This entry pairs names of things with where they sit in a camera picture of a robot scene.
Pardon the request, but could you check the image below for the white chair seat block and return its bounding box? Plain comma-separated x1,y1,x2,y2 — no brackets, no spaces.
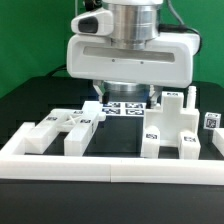
143,86,199,147

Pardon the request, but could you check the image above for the white paper marker sheet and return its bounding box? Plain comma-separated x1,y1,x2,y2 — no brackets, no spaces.
102,102,146,117

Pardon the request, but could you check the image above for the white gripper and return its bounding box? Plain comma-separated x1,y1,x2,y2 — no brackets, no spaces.
67,7,200,109

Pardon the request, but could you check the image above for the white chair back frame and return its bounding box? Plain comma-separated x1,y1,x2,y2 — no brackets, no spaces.
25,101,106,156

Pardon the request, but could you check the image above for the white U-shaped fence frame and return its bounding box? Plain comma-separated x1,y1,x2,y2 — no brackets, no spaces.
0,122,224,186

